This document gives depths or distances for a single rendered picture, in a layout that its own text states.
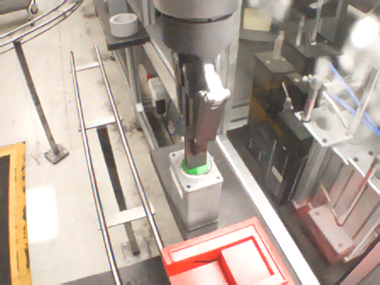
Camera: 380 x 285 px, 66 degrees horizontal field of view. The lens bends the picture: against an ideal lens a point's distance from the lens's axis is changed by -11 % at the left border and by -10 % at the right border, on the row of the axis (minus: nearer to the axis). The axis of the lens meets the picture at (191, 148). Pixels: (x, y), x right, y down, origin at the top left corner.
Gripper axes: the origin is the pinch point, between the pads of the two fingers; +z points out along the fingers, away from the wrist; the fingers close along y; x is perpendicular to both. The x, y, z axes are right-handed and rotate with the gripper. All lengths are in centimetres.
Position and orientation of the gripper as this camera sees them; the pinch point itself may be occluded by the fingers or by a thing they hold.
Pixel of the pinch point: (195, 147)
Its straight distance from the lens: 46.0
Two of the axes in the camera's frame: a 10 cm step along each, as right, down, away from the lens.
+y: -3.5, -6.7, 6.6
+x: -9.4, 2.5, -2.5
